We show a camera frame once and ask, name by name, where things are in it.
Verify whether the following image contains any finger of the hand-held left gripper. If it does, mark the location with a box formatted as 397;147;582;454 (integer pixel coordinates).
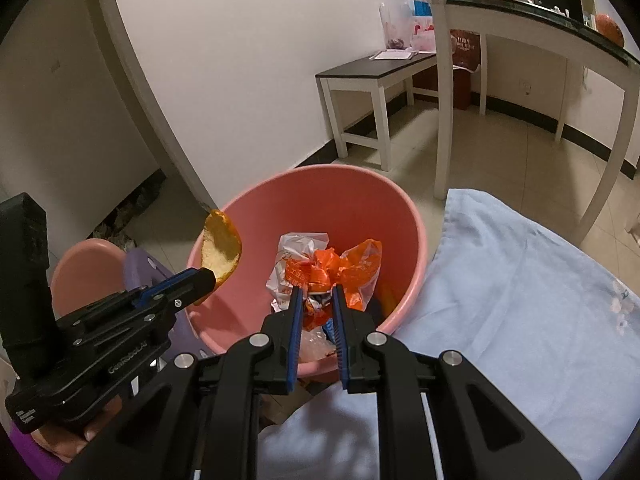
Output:
134;267;217;309
142;276;217;329

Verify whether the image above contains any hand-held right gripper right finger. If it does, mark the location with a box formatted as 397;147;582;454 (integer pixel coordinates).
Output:
331;284;583;480

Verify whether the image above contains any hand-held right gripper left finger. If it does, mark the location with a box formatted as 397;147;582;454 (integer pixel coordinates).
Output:
60;285;305;480

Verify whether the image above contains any clear plastic bag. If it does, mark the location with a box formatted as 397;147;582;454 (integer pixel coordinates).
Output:
299;327;341;363

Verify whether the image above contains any orange peel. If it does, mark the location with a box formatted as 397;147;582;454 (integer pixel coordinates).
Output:
200;209;243;281

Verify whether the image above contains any orange white plastic bag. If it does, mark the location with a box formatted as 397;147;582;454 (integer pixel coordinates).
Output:
270;232;383;333

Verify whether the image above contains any pink plastic bucket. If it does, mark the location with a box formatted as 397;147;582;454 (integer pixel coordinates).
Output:
186;163;429;381

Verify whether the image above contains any person's left forearm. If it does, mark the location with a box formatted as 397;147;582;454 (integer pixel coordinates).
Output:
0;430;71;480

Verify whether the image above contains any person's left hand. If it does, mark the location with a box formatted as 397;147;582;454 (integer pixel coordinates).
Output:
31;396;122;465

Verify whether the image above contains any lavender plastic stool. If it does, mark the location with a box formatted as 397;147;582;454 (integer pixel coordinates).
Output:
122;247;208;366

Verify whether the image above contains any yellow cardboard box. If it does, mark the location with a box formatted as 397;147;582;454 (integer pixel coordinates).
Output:
262;382;321;426

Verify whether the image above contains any small pink basin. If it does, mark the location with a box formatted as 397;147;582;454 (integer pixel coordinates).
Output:
50;239;128;318

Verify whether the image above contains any light blue floral blanket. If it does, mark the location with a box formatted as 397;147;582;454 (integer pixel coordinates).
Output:
257;187;640;480

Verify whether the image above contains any white bench with dark top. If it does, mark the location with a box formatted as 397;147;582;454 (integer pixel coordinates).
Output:
315;52;441;171

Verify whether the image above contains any dark red box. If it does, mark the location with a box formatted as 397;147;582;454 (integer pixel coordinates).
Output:
449;29;483;111

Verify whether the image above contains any pink plastic bag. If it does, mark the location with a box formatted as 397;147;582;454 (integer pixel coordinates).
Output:
380;0;436;53

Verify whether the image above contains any white table with glass top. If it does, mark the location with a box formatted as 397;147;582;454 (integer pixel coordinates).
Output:
387;0;640;246

